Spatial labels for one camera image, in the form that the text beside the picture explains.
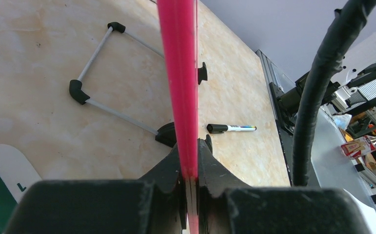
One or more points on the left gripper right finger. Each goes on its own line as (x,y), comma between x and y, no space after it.
(216,211)

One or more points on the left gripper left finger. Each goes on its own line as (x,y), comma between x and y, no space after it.
(165,208)

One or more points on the pink framed whiteboard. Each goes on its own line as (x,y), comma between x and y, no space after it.
(178,26)

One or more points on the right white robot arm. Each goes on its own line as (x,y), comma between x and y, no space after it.
(357,59)

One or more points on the black whiteboard stand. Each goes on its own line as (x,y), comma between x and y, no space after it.
(131,92)

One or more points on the black marker pen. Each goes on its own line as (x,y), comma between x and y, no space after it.
(222,128)

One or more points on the green white chess mat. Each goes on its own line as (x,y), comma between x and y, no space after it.
(16,175)

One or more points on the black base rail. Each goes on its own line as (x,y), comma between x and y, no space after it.
(285,96)

